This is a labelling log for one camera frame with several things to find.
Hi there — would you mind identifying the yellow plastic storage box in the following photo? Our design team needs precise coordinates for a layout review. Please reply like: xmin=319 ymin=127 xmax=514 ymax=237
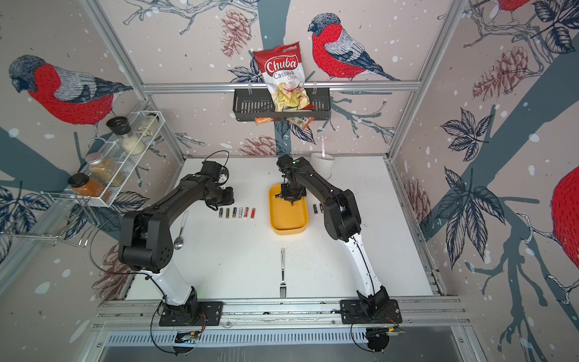
xmin=268 ymin=183 xmax=309 ymax=235

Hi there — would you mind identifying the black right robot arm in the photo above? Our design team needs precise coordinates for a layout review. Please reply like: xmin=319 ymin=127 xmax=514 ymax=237
xmin=276 ymin=155 xmax=390 ymax=319

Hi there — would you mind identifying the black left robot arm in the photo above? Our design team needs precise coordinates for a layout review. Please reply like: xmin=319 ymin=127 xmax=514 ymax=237
xmin=118 ymin=161 xmax=235 ymax=319

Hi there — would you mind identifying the white cup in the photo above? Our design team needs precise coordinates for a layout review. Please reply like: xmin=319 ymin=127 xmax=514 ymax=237
xmin=310 ymin=152 xmax=336 ymax=180

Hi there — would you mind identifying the silver spoon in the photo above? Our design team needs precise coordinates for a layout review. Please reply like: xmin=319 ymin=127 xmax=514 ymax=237
xmin=173 ymin=211 xmax=188 ymax=250

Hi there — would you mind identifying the silver fork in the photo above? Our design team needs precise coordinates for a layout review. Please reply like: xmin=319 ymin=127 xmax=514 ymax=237
xmin=280 ymin=247 xmax=287 ymax=299

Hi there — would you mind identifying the silver lid spice jar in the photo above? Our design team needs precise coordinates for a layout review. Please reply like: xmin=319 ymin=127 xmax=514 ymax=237
xmin=85 ymin=152 xmax=125 ymax=187

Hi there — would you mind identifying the black lid spice jar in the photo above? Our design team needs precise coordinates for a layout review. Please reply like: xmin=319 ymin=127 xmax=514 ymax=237
xmin=106 ymin=116 xmax=146 ymax=155

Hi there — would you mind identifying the Chuba cassava chips bag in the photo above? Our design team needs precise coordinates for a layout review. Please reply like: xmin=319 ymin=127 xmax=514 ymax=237
xmin=253 ymin=42 xmax=310 ymax=110

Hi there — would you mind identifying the orange spice jar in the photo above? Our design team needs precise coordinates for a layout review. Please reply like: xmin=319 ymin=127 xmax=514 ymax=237
xmin=68 ymin=173 xmax=106 ymax=198

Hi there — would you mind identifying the white wire spice rack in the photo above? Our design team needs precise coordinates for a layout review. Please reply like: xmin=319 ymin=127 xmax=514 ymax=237
xmin=41 ymin=110 xmax=165 ymax=208

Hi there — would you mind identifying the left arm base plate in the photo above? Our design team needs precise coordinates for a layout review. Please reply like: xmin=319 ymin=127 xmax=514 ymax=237
xmin=159 ymin=301 xmax=224 ymax=327

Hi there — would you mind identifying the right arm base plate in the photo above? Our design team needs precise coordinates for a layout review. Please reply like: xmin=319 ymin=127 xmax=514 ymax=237
xmin=339 ymin=299 xmax=403 ymax=324

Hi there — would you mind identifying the aluminium front rail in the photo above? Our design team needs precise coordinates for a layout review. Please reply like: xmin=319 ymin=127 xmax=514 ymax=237
xmin=90 ymin=297 xmax=473 ymax=330

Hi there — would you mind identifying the aluminium frame corner post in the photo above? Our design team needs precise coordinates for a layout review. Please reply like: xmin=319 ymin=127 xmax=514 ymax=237
xmin=79 ymin=0 xmax=185 ymax=163

